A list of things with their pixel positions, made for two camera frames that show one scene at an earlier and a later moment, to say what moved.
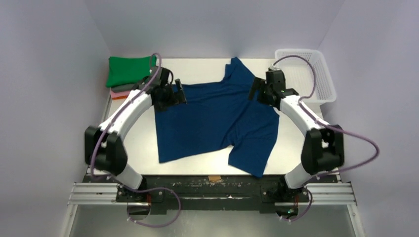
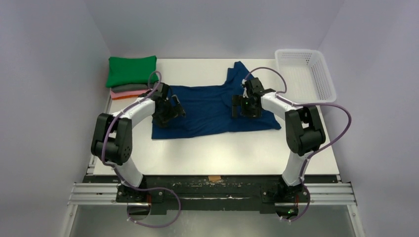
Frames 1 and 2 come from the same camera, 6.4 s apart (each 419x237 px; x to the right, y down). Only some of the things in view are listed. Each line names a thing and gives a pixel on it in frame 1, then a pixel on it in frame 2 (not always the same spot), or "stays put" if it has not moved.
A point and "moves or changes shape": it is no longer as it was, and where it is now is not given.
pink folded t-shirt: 113,94 stays put
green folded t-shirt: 125,71 stays put
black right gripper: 259,92 -> 242,106
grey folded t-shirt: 123,88 stays put
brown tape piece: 214,178 stays put
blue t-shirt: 218,114 moves or changes shape
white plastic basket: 306,72 stays put
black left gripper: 161,106 -> 174,111
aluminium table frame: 87,193 stays put
